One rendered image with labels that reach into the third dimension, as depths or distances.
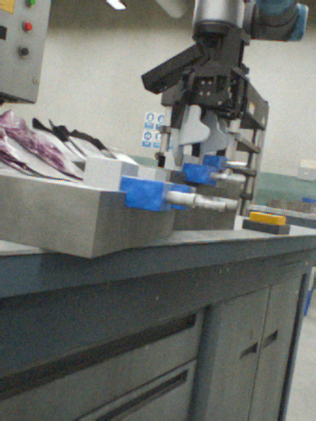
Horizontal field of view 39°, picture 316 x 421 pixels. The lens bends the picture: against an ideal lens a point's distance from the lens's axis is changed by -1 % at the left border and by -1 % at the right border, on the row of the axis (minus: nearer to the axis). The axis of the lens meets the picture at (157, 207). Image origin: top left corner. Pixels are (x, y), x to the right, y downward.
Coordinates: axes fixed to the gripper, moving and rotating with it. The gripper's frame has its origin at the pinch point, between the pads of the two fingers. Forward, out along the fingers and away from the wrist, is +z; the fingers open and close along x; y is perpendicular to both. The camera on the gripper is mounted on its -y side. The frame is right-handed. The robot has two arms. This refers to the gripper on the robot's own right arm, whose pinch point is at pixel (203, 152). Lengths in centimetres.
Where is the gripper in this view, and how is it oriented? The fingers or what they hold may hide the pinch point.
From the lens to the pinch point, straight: 103.0
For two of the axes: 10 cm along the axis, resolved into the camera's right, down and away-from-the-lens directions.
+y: 8.3, 1.5, -5.4
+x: 5.4, 0.4, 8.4
